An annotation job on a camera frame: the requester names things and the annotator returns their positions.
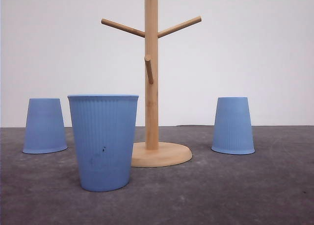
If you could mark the blue ribbed cup front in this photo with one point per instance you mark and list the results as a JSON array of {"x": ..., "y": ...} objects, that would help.
[{"x": 104, "y": 126}]

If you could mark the blue ribbed cup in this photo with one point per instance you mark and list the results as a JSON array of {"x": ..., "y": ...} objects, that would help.
[
  {"x": 45, "y": 130},
  {"x": 232, "y": 130},
  {"x": 104, "y": 126}
]

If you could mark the wooden mug tree stand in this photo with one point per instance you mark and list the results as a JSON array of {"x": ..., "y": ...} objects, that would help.
[{"x": 152, "y": 153}]

